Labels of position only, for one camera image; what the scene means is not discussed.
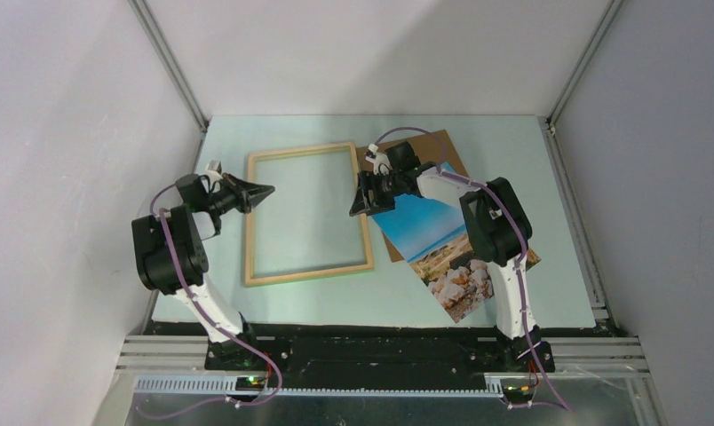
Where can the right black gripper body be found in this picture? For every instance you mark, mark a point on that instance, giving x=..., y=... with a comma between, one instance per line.
x=382, y=187

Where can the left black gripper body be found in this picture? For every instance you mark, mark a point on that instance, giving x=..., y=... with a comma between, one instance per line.
x=226, y=199

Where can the seaside landscape photo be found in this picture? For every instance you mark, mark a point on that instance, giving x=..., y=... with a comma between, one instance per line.
x=431, y=237

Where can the wooden picture frame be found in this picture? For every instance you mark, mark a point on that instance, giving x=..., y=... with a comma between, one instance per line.
x=304, y=217

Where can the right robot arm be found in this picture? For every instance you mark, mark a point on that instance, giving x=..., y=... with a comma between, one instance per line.
x=496, y=225

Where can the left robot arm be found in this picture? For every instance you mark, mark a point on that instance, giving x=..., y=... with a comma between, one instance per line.
x=171, y=258

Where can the brown backing board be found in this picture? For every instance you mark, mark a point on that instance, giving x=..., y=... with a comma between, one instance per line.
x=436, y=148

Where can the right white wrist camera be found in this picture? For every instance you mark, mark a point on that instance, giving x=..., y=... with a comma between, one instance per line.
x=379, y=161

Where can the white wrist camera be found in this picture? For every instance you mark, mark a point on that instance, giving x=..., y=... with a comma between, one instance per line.
x=214, y=169
x=379, y=161

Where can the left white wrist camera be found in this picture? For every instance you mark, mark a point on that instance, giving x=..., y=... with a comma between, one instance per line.
x=214, y=169

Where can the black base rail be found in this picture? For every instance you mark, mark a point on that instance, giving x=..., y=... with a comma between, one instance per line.
x=357, y=358

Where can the aluminium frame rails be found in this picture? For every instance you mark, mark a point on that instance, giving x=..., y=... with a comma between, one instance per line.
x=162, y=380

